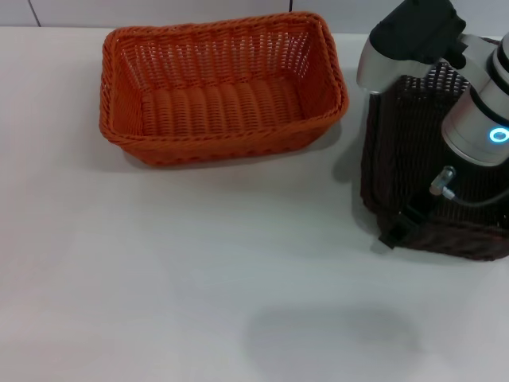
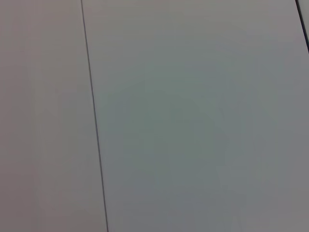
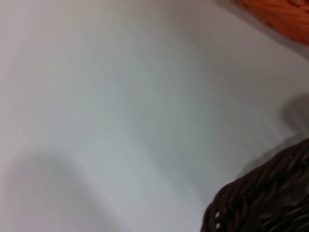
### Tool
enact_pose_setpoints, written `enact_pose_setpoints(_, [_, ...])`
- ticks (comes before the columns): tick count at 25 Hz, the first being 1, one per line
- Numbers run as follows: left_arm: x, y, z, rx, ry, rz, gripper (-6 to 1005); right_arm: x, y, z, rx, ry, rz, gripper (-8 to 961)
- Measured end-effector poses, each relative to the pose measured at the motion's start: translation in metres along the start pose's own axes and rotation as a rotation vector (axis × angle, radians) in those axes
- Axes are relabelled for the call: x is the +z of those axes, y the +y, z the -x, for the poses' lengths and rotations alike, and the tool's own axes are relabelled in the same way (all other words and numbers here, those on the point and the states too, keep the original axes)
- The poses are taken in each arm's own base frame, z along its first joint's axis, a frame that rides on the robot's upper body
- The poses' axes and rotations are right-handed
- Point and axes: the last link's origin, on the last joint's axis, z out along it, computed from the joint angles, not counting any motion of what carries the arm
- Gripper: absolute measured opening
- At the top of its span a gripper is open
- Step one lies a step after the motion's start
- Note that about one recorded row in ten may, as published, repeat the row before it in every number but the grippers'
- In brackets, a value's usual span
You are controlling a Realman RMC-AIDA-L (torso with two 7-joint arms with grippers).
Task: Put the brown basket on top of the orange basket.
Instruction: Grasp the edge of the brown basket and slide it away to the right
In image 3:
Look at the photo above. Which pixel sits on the dark brown woven basket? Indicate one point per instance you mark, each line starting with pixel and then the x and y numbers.
pixel 265 198

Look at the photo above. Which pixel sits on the orange woven basket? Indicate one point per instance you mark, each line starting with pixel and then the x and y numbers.
pixel 285 17

